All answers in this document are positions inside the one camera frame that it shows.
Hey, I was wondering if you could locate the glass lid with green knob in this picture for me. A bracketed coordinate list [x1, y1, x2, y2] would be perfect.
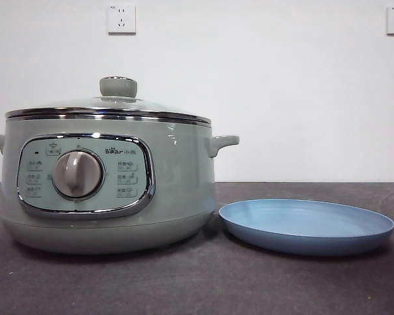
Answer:
[5, 76, 213, 121]

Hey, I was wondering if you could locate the pale green electric steamer pot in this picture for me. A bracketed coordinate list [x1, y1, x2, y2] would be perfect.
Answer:
[0, 114, 240, 255]

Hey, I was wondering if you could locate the blue plate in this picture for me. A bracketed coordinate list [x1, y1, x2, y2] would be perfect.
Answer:
[218, 198, 394, 257]

